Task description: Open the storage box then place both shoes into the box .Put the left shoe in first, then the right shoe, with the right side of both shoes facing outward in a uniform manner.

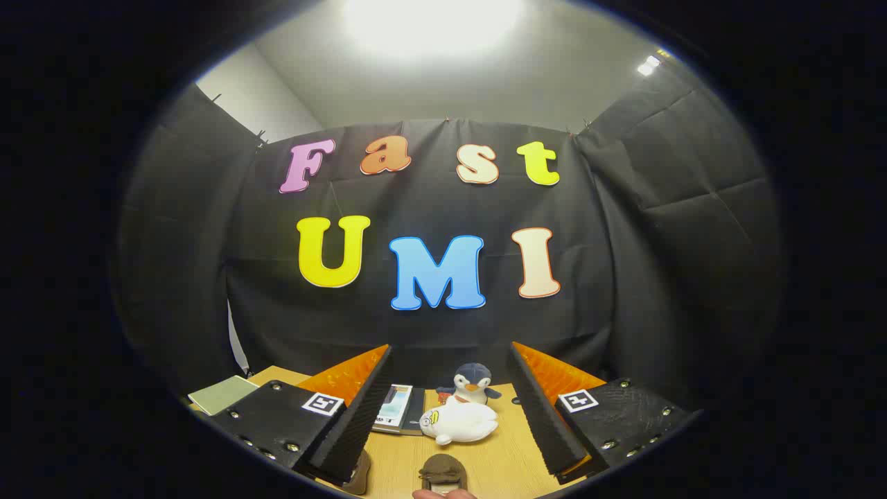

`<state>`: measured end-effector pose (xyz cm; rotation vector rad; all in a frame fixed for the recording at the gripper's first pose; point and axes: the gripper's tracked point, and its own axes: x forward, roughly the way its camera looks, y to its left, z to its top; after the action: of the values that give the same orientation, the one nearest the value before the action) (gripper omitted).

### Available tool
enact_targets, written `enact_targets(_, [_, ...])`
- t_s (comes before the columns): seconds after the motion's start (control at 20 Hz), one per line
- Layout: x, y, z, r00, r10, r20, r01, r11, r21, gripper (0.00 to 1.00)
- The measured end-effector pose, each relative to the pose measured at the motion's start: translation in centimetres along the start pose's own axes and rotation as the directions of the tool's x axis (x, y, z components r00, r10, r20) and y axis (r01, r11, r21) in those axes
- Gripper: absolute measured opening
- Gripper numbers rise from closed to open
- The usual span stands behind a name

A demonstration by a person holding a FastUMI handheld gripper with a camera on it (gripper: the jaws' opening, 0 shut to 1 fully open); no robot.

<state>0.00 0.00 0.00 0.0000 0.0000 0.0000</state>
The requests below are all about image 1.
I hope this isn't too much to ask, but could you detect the white plush duck toy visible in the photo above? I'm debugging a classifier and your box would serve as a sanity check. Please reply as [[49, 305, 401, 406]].
[[419, 401, 500, 446]]

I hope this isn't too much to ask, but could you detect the large ceiling light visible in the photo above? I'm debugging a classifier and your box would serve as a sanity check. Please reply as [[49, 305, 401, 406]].
[[343, 0, 524, 58]]

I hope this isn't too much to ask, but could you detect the brown fuzzy shoe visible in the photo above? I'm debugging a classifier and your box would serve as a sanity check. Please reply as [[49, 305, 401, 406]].
[[342, 449, 372, 496], [419, 453, 469, 497]]

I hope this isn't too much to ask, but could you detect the pale blue cover book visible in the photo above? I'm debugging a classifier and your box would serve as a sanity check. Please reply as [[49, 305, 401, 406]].
[[373, 384, 414, 435]]

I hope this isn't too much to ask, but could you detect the plush penguin toy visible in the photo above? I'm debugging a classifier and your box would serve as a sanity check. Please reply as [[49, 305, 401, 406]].
[[437, 362, 502, 406]]

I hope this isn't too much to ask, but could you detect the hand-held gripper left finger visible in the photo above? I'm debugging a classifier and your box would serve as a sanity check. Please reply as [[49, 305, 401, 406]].
[[208, 344, 394, 486]]

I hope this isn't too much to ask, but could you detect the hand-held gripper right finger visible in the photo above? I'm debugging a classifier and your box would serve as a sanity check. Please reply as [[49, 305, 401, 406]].
[[508, 341, 699, 484]]

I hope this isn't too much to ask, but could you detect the dark cover book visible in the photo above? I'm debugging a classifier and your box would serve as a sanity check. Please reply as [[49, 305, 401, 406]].
[[402, 387, 425, 437]]

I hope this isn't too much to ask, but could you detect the pale green fabric storage box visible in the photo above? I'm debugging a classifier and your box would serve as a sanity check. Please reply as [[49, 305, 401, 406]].
[[188, 375, 258, 417]]

